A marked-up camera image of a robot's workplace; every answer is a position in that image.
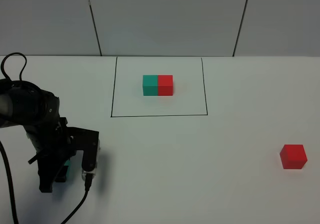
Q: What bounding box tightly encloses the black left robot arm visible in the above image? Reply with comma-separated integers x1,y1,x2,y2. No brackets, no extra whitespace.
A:
0,79,75,193

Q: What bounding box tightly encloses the black left camera cable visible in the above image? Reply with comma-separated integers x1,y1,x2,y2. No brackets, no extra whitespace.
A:
0,53,94,224

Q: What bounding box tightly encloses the red template cube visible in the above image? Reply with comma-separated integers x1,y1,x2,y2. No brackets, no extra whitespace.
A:
157,75,174,96

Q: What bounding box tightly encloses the green template cube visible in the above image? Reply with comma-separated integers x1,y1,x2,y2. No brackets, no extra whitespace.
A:
142,75,158,96

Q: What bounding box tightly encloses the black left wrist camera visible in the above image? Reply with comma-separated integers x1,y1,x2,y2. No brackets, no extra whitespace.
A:
68,127,100,181

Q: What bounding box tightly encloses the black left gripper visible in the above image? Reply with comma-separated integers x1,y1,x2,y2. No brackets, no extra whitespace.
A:
25,117,76,192

